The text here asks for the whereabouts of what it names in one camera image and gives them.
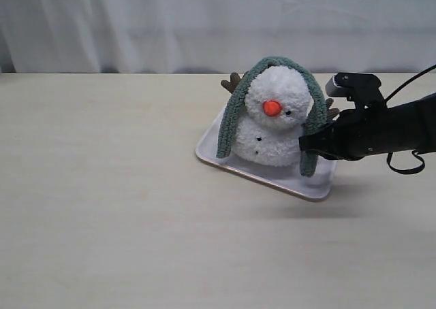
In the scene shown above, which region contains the black camera cable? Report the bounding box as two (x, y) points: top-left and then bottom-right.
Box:
(383, 63), (436, 174)

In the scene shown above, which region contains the white plastic tray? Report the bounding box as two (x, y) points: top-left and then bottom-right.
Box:
(195, 110), (337, 202)

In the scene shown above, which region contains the green fuzzy scarf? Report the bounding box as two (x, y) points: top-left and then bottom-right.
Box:
(216, 56), (328, 178)

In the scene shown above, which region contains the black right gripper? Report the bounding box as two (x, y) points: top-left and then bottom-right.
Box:
(298, 108), (395, 161)

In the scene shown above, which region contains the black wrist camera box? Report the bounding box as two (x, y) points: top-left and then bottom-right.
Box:
(326, 72), (384, 108)

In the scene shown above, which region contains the white backdrop curtain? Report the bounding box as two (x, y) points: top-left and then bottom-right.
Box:
(1, 0), (435, 74)

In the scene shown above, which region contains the white plush snowman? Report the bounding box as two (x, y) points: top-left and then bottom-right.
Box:
(221, 66), (341, 167)

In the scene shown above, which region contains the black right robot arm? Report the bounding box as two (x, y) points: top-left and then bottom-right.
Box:
(299, 93), (435, 161)

